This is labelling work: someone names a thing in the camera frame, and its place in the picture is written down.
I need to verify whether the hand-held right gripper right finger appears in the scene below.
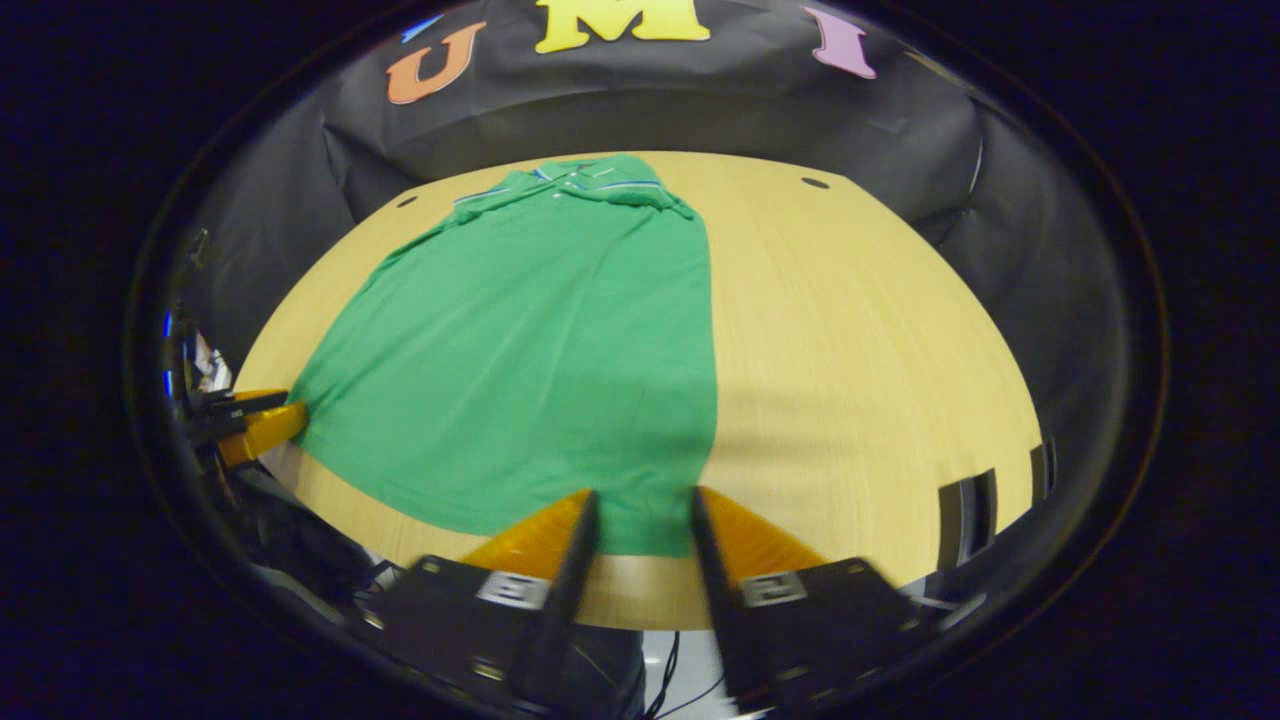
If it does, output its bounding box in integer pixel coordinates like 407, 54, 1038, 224
690, 486, 926, 713

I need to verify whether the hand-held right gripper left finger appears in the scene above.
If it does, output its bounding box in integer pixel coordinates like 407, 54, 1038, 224
345, 488, 601, 716

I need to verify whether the green T-shirt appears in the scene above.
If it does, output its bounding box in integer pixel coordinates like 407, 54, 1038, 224
288, 152, 721, 558

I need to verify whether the black backdrop cloth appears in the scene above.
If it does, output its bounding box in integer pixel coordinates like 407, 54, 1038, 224
175, 0, 1136, 471

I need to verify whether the black cable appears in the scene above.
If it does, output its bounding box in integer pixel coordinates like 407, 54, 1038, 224
640, 630, 726, 720

